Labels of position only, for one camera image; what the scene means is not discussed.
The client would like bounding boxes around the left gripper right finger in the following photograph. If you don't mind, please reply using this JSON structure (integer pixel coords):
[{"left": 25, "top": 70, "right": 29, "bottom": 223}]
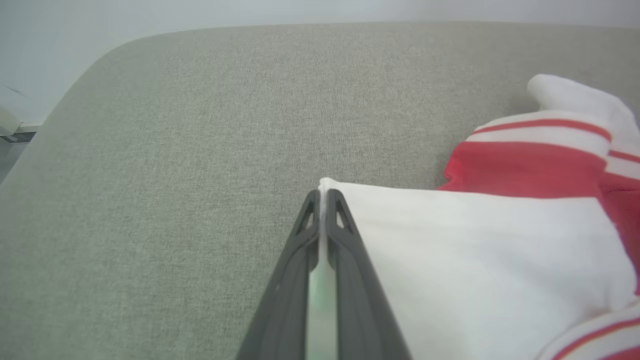
[{"left": 326, "top": 189, "right": 414, "bottom": 360}]

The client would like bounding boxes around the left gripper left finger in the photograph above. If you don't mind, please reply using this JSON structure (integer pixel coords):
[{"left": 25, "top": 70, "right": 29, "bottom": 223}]
[{"left": 234, "top": 189, "right": 322, "bottom": 360}]

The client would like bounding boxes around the red and white jersey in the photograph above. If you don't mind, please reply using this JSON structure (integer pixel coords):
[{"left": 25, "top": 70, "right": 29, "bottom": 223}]
[{"left": 317, "top": 73, "right": 640, "bottom": 360}]

